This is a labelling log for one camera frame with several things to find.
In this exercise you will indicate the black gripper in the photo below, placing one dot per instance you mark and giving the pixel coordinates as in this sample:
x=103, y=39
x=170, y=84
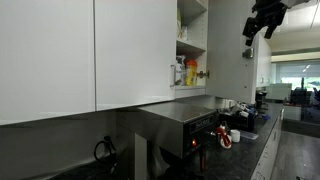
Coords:
x=270, y=13

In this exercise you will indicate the white cupboard door with handle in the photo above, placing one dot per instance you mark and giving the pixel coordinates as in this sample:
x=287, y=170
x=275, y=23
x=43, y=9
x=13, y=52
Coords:
x=231, y=75

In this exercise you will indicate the white sugar canister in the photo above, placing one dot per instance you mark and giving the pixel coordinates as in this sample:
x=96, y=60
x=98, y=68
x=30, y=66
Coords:
x=180, y=70

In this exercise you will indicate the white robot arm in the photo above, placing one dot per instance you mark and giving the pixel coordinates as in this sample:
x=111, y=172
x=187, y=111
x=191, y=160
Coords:
x=289, y=4

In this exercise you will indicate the white cupboard door far left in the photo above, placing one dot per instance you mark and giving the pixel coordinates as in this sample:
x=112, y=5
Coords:
x=46, y=59

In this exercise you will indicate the yellow container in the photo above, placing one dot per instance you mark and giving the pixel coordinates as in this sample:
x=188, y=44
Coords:
x=191, y=68

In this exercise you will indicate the black organizer tray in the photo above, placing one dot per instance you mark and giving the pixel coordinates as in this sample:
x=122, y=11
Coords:
x=238, y=121

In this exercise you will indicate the clear plastic container lid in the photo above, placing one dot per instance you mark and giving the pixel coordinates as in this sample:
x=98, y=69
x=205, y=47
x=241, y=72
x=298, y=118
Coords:
x=248, y=135

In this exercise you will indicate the white mug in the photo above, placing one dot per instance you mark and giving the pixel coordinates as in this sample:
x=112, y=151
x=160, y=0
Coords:
x=235, y=134

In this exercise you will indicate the stainless steel coffee machine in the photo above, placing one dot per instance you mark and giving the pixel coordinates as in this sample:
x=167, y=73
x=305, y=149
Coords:
x=164, y=141

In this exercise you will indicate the red handled tap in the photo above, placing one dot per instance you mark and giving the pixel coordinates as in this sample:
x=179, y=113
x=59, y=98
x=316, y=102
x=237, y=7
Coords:
x=224, y=138

